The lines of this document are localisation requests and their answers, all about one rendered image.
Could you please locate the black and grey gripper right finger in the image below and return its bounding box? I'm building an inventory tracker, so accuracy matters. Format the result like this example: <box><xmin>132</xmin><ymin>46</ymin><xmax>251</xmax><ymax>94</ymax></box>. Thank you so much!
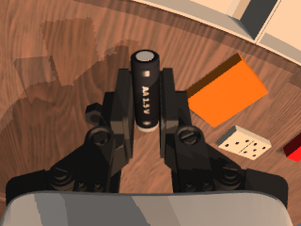
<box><xmin>159</xmin><ymin>68</ymin><xmax>289</xmax><ymax>209</ymax></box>

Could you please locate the cream domino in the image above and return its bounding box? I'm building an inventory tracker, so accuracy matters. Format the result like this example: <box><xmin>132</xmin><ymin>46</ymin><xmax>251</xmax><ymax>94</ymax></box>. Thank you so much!
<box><xmin>217</xmin><ymin>125</ymin><xmax>272</xmax><ymax>160</ymax></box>

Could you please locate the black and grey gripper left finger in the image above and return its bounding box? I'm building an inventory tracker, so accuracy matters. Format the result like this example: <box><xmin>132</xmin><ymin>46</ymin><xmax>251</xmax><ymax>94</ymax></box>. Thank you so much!
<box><xmin>6</xmin><ymin>69</ymin><xmax>135</xmax><ymax>206</ymax></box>

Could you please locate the red and white eraser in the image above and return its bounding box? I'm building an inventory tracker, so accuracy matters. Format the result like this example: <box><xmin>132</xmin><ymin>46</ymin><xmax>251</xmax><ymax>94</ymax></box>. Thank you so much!
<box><xmin>283</xmin><ymin>133</ymin><xmax>301</xmax><ymax>162</ymax></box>

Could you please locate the black battery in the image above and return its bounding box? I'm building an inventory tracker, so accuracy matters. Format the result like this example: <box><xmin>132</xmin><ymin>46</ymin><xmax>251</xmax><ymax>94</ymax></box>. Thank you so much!
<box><xmin>131</xmin><ymin>50</ymin><xmax>160</xmax><ymax>132</ymax></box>

